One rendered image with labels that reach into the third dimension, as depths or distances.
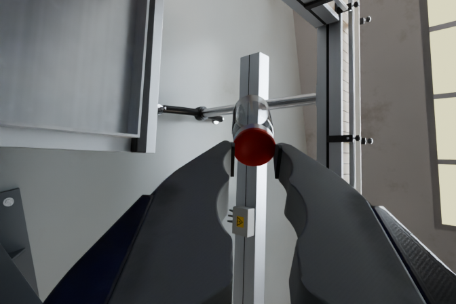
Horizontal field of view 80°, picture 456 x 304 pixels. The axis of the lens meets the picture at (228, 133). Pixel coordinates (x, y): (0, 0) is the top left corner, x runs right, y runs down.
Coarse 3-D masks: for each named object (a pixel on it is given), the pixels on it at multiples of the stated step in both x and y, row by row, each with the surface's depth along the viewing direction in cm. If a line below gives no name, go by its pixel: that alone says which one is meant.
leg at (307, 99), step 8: (288, 96) 118; (296, 96) 115; (304, 96) 112; (312, 96) 110; (232, 104) 141; (272, 104) 123; (280, 104) 120; (288, 104) 118; (296, 104) 116; (304, 104) 113; (312, 104) 112; (208, 112) 151; (216, 112) 147; (224, 112) 143; (232, 112) 140
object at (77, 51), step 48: (0, 0) 33; (48, 0) 37; (96, 0) 41; (144, 0) 45; (0, 48) 33; (48, 48) 36; (96, 48) 41; (144, 48) 43; (0, 96) 33; (48, 96) 36; (96, 96) 41
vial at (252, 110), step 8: (248, 96) 16; (256, 96) 16; (240, 104) 16; (248, 104) 15; (256, 104) 15; (264, 104) 16; (240, 112) 15; (248, 112) 14; (256, 112) 14; (264, 112) 14; (240, 120) 14; (248, 120) 14; (256, 120) 14; (264, 120) 14; (240, 128) 13; (264, 128) 13; (272, 128) 14
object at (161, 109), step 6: (162, 108) 146; (168, 108) 146; (174, 108) 148; (180, 108) 149; (186, 108) 151; (198, 108) 156; (204, 108) 157; (186, 114) 151; (192, 114) 153; (198, 114) 155; (198, 120) 159; (216, 120) 171; (222, 120) 177
